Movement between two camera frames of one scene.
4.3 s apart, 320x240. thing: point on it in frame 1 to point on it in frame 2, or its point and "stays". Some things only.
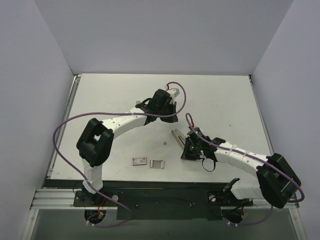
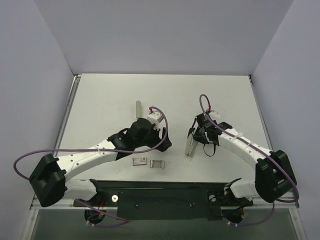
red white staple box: (139, 161) stays
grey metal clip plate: (158, 164) stays
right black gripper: (186, 146) to (197, 132)
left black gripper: (170, 110) to (161, 139)
